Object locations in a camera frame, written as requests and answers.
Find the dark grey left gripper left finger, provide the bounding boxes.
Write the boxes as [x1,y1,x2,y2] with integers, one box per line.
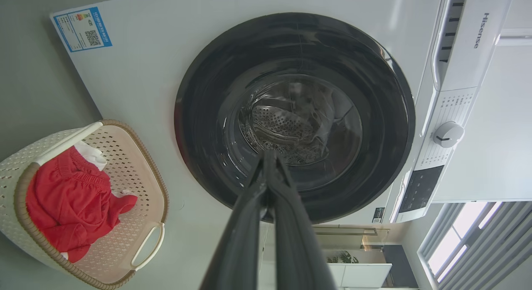
[199,151,271,290]

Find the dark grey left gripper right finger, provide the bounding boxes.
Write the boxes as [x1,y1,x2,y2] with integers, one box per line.
[266,150,337,290]

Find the beige perforated plastic laundry basket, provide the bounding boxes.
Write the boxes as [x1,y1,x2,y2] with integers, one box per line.
[0,119,170,290]

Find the green potted plant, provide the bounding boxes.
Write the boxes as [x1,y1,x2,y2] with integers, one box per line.
[328,251,359,264]

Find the low white cabinet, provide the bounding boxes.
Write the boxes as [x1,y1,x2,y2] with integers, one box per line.
[328,263,392,289]

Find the dark grey cabinet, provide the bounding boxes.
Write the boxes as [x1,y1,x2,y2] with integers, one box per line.
[382,245,419,289]

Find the black washing machine display panel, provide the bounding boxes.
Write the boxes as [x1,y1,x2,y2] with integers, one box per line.
[399,165,444,214]

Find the black round washing machine door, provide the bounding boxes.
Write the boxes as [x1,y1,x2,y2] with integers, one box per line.
[175,12,416,224]

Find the bright window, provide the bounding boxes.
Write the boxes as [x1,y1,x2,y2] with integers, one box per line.
[427,202,501,283]

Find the white garment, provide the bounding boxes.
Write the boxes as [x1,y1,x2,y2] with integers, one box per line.
[74,140,108,171]

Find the red garment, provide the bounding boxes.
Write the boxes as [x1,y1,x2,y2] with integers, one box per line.
[26,145,138,263]

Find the white front-load washing machine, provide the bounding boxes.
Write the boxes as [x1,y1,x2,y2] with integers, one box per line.
[50,0,516,225]

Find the white washing machine dial knob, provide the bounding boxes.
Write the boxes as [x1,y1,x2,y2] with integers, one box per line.
[433,121,465,148]

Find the grey vertical blinds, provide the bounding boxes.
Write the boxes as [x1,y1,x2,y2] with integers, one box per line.
[418,202,532,290]

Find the white washing machine detergent drawer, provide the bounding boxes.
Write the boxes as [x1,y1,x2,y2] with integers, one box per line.
[431,0,468,91]

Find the blue-framed energy label sticker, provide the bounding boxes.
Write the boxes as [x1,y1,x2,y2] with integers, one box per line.
[53,7,113,53]

